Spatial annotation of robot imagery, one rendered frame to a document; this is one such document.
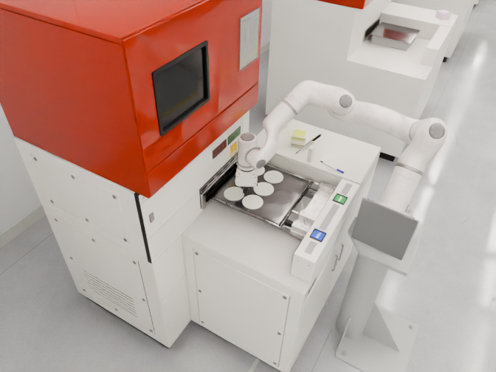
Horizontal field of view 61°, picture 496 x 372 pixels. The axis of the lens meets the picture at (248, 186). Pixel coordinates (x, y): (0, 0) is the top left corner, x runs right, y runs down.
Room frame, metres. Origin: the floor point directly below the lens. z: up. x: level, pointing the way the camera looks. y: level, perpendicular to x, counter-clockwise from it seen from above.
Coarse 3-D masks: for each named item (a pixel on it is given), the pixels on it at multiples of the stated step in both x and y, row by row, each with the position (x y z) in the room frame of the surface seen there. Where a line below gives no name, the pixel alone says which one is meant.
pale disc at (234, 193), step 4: (228, 188) 1.52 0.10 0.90; (232, 188) 1.52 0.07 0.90; (236, 188) 1.52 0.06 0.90; (240, 188) 1.52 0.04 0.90; (224, 192) 1.50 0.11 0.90; (228, 192) 1.50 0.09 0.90; (232, 192) 1.50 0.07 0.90; (236, 192) 1.50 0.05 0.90; (240, 192) 1.50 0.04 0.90; (224, 196) 1.46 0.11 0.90; (228, 196) 1.46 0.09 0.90; (232, 196) 1.47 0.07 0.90; (236, 196) 1.47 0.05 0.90; (240, 196) 1.47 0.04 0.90; (232, 200) 1.44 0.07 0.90; (236, 200) 1.44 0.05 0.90
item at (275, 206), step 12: (264, 168) 1.69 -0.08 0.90; (264, 180) 1.59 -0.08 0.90; (288, 180) 1.60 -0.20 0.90; (300, 180) 1.60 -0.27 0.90; (252, 192) 1.50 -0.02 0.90; (276, 192) 1.51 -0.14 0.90; (288, 192) 1.51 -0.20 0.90; (300, 192) 1.51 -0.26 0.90; (240, 204) 1.41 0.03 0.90; (264, 204) 1.42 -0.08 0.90; (276, 204) 1.42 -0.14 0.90; (288, 204) 1.42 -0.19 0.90; (264, 216) 1.34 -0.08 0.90; (276, 216) 1.34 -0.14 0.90
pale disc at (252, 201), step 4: (248, 196) 1.47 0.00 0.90; (252, 196) 1.47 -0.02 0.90; (256, 196) 1.47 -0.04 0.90; (244, 200) 1.44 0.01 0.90; (248, 200) 1.44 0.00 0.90; (252, 200) 1.45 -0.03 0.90; (256, 200) 1.45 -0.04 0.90; (260, 200) 1.45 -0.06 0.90; (244, 204) 1.41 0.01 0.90; (248, 204) 1.41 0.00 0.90; (252, 204) 1.41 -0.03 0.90; (256, 204) 1.42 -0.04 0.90; (260, 204) 1.42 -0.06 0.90; (252, 208) 1.39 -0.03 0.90; (256, 208) 1.39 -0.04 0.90
